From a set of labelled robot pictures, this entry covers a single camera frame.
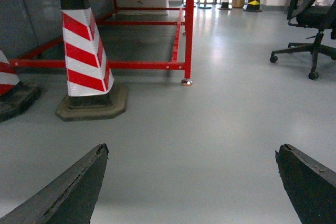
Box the red metal frame table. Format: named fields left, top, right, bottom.
left=9, top=0, right=194, bottom=86

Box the red white traffic cone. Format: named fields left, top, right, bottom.
left=56, top=0, right=128, bottom=121

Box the black office chair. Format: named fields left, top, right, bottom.
left=270, top=0, right=335, bottom=80

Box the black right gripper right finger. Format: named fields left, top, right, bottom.
left=275, top=144, right=335, bottom=223

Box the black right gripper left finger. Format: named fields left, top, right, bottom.
left=1, top=144, right=109, bottom=223

